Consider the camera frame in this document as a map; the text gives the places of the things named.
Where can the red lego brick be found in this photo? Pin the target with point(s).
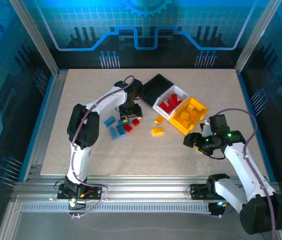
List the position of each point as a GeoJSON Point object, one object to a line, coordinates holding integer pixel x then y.
{"type": "Point", "coordinates": [127, 127]}
{"type": "Point", "coordinates": [135, 122]}
{"type": "Point", "coordinates": [176, 104]}
{"type": "Point", "coordinates": [163, 105]}
{"type": "Point", "coordinates": [174, 98]}
{"type": "Point", "coordinates": [168, 110]}

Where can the blue small lego brick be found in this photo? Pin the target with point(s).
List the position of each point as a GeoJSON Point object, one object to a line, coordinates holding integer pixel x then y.
{"type": "Point", "coordinates": [120, 122]}

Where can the yellow plastic bin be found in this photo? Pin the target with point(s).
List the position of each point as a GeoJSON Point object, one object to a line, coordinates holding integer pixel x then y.
{"type": "Point", "coordinates": [181, 127]}

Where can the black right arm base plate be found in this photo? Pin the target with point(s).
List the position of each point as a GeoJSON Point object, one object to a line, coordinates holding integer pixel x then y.
{"type": "Point", "coordinates": [198, 191]}

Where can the white plastic bin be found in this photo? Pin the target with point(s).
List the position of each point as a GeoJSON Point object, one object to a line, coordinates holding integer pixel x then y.
{"type": "Point", "coordinates": [182, 91]}

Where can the yellow lego brick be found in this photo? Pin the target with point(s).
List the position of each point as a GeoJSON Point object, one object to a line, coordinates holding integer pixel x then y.
{"type": "Point", "coordinates": [190, 107]}
{"type": "Point", "coordinates": [157, 131]}
{"type": "Point", "coordinates": [194, 115]}
{"type": "Point", "coordinates": [183, 116]}
{"type": "Point", "coordinates": [159, 119]}
{"type": "Point", "coordinates": [185, 124]}

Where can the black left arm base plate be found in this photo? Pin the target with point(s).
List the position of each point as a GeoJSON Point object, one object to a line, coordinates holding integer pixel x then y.
{"type": "Point", "coordinates": [93, 192]}

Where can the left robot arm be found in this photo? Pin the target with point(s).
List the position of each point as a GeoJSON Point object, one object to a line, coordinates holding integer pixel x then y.
{"type": "Point", "coordinates": [111, 100]}

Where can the black plastic bin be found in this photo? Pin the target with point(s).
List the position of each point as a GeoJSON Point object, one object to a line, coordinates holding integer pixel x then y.
{"type": "Point", "coordinates": [156, 90]}

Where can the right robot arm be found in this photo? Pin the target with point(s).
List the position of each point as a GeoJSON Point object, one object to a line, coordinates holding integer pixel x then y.
{"type": "Point", "coordinates": [238, 160]}

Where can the aluminium frame post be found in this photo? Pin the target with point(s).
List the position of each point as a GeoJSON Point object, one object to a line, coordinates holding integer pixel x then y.
{"type": "Point", "coordinates": [36, 40]}
{"type": "Point", "coordinates": [258, 37]}

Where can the aluminium side rail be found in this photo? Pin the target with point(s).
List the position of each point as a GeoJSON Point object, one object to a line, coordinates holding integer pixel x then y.
{"type": "Point", "coordinates": [49, 115]}

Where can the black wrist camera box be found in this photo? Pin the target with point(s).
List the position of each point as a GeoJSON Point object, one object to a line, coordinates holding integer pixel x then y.
{"type": "Point", "coordinates": [218, 122]}
{"type": "Point", "coordinates": [131, 110]}

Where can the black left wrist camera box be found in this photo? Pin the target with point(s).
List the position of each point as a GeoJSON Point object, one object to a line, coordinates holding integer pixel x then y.
{"type": "Point", "coordinates": [131, 110]}

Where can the blue long lego brick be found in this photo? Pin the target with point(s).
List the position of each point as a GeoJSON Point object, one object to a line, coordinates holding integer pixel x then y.
{"type": "Point", "coordinates": [109, 121]}
{"type": "Point", "coordinates": [113, 133]}
{"type": "Point", "coordinates": [121, 130]}

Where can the aluminium frame beam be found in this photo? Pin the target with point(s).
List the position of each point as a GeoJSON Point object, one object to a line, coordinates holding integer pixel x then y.
{"type": "Point", "coordinates": [143, 187]}

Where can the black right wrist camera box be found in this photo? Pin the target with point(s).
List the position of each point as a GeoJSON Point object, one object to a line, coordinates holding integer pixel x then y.
{"type": "Point", "coordinates": [218, 122]}

